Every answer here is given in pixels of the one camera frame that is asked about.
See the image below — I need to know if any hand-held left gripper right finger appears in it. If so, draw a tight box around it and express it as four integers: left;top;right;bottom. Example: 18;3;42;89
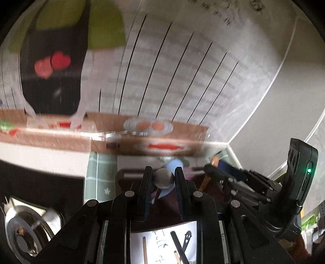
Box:
174;167;288;264

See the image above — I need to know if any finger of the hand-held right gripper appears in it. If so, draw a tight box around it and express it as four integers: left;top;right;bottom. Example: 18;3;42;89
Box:
217;159;282;194
204;163;270;205

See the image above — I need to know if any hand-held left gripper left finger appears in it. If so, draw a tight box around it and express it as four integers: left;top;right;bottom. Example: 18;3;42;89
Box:
33;166;154;264

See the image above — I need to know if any purple utensil container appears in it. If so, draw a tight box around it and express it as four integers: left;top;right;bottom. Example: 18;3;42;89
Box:
115;168;229;230

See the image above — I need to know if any metal spoon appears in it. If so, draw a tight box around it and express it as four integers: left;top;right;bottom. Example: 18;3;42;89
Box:
154;168;176;189

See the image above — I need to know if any black slotted utensil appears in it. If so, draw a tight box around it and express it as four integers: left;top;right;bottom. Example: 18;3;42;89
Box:
181;230;193;252

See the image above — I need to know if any person's right forearm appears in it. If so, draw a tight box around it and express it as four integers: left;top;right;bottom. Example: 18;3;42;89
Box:
278;235;315;264

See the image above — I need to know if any blue ceramic spoon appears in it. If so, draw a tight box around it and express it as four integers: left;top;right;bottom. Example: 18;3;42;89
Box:
165;158;184;175

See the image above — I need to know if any green white table mat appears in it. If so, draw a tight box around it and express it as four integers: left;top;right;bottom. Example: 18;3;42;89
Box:
85;152;198;264

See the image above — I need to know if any black gas stove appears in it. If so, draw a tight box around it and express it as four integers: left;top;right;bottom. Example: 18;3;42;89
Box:
0;161;86;264

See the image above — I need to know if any large stove burner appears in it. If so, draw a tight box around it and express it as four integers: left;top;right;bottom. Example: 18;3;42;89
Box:
4;198;64;257

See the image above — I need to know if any cartoon wall poster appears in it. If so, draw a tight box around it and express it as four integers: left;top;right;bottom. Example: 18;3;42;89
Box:
0;0;297;156

